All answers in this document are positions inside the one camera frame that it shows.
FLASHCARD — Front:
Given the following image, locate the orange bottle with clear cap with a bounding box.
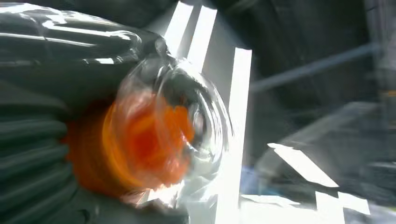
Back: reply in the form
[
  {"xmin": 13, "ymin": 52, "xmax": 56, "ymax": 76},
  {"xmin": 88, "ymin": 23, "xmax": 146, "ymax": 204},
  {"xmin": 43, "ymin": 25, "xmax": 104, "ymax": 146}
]
[{"xmin": 62, "ymin": 56, "xmax": 233, "ymax": 203}]

